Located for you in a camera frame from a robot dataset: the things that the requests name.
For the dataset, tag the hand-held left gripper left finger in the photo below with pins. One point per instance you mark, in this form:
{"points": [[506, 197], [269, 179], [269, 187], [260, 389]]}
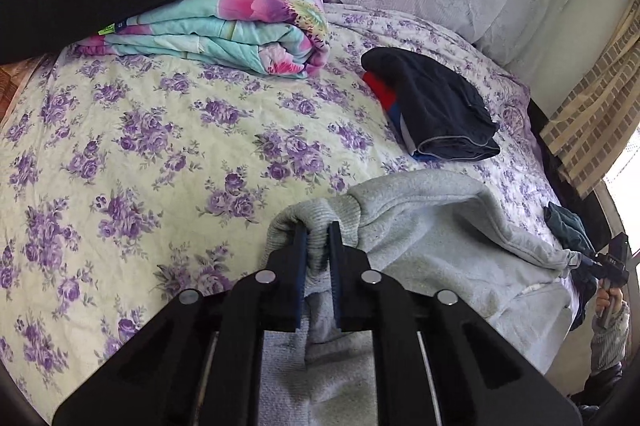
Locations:
{"points": [[299, 276]]}

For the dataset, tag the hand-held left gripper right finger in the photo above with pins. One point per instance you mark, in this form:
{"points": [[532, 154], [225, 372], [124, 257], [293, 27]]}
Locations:
{"points": [[334, 276]]}

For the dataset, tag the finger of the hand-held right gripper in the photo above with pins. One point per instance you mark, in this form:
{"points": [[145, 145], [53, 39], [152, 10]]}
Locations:
{"points": [[589, 261]]}

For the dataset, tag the grey fleece sweatshirt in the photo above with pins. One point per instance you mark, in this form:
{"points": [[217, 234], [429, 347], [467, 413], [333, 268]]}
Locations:
{"points": [[450, 246]]}

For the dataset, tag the folded navy pants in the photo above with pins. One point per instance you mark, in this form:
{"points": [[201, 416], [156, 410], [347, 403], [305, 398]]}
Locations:
{"points": [[440, 106]]}

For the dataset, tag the person's right hand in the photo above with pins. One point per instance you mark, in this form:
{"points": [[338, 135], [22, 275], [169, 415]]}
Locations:
{"points": [[615, 306]]}

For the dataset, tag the dark teal garment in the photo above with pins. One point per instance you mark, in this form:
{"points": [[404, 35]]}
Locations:
{"points": [[570, 226]]}

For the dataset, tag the beige checkered curtain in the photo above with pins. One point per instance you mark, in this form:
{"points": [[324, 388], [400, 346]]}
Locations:
{"points": [[590, 116]]}

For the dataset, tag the purple floral bedspread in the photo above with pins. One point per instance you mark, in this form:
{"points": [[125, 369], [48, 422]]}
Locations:
{"points": [[175, 146]]}

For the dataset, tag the folded red blue garment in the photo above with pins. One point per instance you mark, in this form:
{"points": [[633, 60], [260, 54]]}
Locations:
{"points": [[387, 98]]}

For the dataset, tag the folded teal pink floral blanket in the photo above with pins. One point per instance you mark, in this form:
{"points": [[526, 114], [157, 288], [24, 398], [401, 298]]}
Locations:
{"points": [[250, 16]]}

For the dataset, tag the orange patterned cloth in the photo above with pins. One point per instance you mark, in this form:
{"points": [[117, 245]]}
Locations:
{"points": [[15, 91]]}

